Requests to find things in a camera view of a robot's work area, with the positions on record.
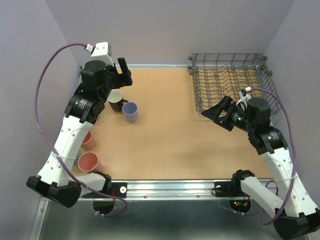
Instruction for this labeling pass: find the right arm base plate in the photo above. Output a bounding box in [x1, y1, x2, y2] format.
[211, 180, 246, 198]

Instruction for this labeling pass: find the aluminium rail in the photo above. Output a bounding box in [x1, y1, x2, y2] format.
[29, 177, 276, 201]

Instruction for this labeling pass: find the lavender plastic cup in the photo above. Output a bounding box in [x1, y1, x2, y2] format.
[122, 102, 138, 123]

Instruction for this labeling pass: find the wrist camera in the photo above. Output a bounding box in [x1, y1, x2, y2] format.
[91, 42, 114, 66]
[236, 86, 252, 106]

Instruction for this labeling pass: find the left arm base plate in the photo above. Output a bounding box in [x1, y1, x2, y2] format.
[82, 181, 128, 199]

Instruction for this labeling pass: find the black mug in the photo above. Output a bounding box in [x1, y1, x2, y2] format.
[107, 89, 128, 112]

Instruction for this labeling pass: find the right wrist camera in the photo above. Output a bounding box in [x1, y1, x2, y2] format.
[236, 86, 252, 106]

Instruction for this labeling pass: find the grey wire dish rack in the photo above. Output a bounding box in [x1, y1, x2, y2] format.
[187, 53, 278, 113]

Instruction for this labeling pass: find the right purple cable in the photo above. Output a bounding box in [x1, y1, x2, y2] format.
[251, 87, 298, 226]

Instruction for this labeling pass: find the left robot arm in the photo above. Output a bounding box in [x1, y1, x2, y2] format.
[26, 57, 133, 208]

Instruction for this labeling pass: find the pink cup near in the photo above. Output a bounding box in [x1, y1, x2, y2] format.
[77, 152, 103, 173]

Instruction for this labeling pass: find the pink cup far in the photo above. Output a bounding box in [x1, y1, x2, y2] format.
[81, 131, 96, 150]

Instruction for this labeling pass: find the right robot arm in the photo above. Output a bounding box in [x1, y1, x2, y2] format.
[201, 96, 320, 240]

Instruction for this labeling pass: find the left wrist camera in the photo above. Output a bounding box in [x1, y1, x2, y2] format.
[91, 42, 114, 66]

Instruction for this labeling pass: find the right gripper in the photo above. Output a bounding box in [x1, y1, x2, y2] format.
[200, 95, 256, 133]

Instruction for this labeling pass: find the pink cup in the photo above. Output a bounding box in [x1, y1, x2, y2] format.
[77, 152, 103, 173]
[81, 131, 96, 150]

